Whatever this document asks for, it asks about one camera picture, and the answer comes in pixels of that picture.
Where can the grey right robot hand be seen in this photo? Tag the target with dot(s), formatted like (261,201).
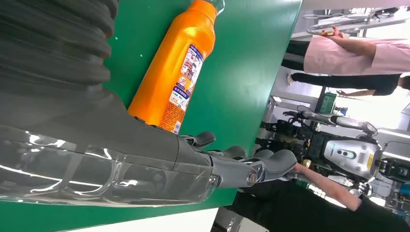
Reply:
(96,153)

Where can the person in black shirt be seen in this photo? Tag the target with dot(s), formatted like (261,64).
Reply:
(304,211)

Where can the green crate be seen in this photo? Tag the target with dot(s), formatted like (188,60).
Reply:
(327,103)

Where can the silver background humanoid robot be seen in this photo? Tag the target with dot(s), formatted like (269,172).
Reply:
(352,157)

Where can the person in pink shirt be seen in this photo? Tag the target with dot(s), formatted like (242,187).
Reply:
(336,57)

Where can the person in dark clothes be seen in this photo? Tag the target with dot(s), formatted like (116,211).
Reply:
(352,81)

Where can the white metal frame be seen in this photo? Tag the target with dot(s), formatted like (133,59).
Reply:
(352,20)

